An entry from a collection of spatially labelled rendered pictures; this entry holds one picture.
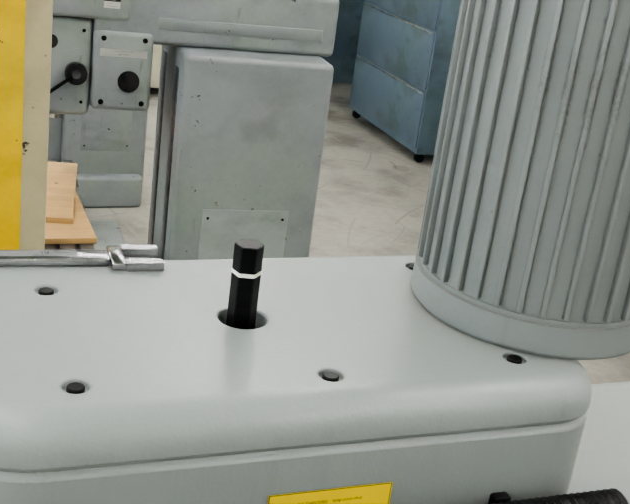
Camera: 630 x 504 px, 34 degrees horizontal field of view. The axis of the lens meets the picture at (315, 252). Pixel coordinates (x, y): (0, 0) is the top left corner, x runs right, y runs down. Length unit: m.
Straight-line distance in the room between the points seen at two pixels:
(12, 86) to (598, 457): 1.79
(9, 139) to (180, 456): 1.88
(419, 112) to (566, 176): 7.41
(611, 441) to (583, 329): 0.21
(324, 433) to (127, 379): 0.13
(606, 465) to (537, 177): 0.30
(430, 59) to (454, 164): 7.26
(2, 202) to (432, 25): 5.84
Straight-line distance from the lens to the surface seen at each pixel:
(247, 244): 0.75
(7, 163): 2.51
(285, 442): 0.68
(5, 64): 2.45
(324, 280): 0.86
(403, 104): 8.40
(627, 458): 0.97
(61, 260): 0.84
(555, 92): 0.74
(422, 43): 8.17
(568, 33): 0.73
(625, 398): 1.07
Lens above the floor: 2.22
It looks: 21 degrees down
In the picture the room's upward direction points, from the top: 8 degrees clockwise
